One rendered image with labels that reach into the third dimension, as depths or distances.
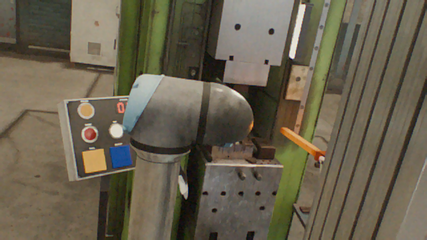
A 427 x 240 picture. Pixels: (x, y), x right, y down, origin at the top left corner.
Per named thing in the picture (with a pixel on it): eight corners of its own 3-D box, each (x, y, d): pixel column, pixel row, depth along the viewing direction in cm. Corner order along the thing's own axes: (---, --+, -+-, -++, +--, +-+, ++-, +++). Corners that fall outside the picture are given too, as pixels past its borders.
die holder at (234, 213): (265, 245, 187) (284, 165, 173) (192, 248, 176) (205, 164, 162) (232, 188, 238) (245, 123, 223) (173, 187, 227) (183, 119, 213)
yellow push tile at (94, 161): (107, 169, 131) (103, 148, 132) (86, 173, 126) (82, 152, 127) (105, 169, 133) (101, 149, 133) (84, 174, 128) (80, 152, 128)
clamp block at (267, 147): (274, 159, 178) (277, 147, 176) (257, 159, 175) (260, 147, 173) (265, 149, 188) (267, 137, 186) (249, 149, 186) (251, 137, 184)
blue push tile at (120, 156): (132, 164, 138) (129, 144, 138) (113, 168, 133) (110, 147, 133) (130, 165, 139) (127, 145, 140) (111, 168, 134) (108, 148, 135)
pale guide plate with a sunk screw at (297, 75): (301, 101, 184) (309, 67, 178) (285, 99, 181) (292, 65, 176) (299, 99, 186) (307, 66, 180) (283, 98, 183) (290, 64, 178)
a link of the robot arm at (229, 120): (273, 85, 66) (233, 117, 115) (212, 76, 65) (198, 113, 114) (266, 149, 65) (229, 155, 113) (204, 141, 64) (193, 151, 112)
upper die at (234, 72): (265, 86, 163) (270, 65, 160) (222, 82, 157) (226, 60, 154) (236, 65, 201) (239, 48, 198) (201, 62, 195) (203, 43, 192)
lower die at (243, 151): (251, 159, 174) (254, 143, 171) (210, 158, 168) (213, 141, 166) (225, 127, 212) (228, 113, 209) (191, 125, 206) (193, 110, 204)
